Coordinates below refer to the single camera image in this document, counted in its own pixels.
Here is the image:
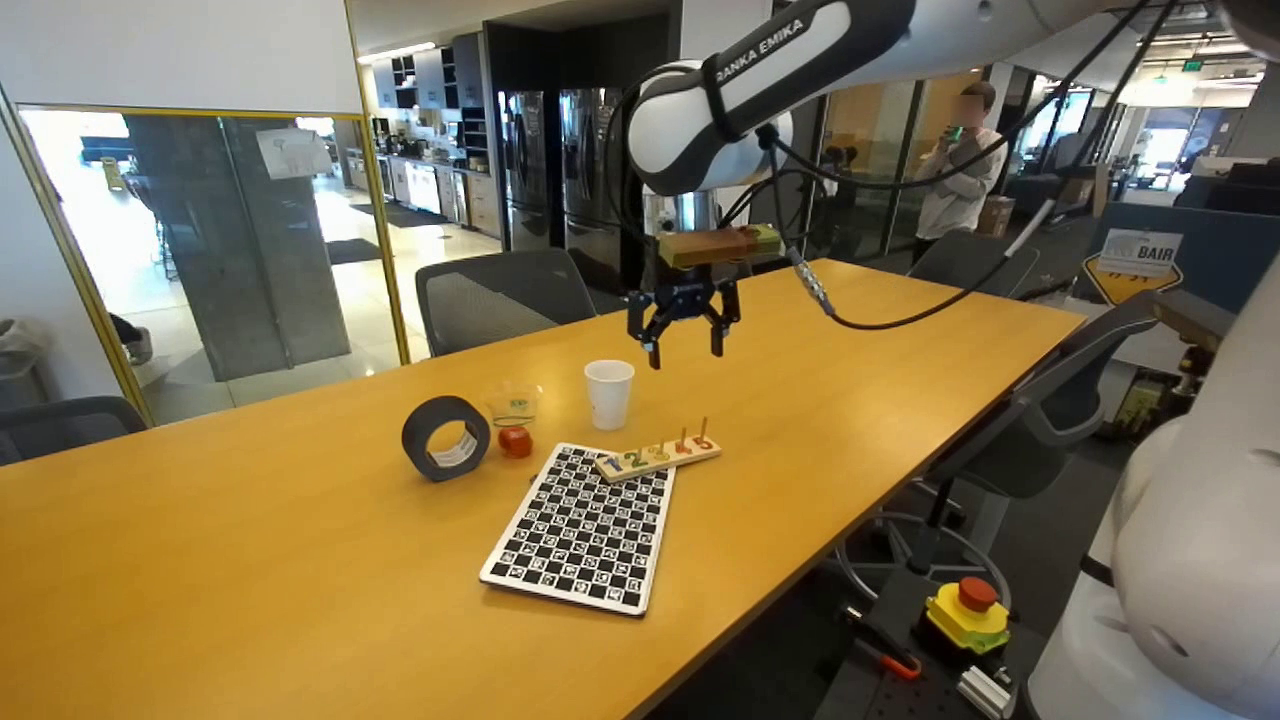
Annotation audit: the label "person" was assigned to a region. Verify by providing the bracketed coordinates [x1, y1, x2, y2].
[911, 80, 1007, 267]

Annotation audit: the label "clear plastic cup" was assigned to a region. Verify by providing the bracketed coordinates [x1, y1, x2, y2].
[486, 384, 543, 430]

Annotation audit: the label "yellow emergency stop button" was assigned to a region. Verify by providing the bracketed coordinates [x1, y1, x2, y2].
[919, 576, 1013, 657]

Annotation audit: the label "checkered calibration board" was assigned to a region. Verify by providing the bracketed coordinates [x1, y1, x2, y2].
[478, 442, 678, 618]

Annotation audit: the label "yellow diamond sign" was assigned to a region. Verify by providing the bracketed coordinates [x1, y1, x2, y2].
[1081, 229, 1186, 308]

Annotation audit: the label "grey mesh office chair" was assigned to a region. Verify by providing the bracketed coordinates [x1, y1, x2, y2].
[0, 395, 150, 467]
[414, 247, 599, 359]
[906, 231, 1042, 300]
[832, 289, 1163, 613]

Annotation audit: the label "row of steel refrigerators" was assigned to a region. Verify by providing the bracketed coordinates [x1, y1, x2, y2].
[496, 87, 628, 293]

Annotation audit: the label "kitchen cabinets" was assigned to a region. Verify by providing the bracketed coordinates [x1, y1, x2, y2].
[345, 32, 504, 241]

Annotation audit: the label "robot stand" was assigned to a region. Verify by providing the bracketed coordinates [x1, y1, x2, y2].
[813, 568, 1053, 720]

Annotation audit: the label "paper sheet on glass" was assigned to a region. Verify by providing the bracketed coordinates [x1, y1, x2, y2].
[255, 126, 334, 182]

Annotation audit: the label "silver metal bracket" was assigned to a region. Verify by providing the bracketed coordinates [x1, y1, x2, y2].
[956, 664, 1018, 718]

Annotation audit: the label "white paper cup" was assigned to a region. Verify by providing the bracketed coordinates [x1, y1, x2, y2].
[583, 359, 637, 432]

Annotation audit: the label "orange clamp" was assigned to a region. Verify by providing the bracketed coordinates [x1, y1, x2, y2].
[848, 608, 924, 683]

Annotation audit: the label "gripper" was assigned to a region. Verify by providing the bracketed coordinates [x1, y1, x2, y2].
[627, 261, 747, 370]

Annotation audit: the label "blue partition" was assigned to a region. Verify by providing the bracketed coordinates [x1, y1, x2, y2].
[1088, 200, 1280, 313]

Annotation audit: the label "wooden number peg board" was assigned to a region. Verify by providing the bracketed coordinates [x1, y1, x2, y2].
[594, 417, 724, 485]

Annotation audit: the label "black tape roll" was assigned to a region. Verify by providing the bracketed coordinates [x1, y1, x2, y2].
[401, 394, 493, 483]

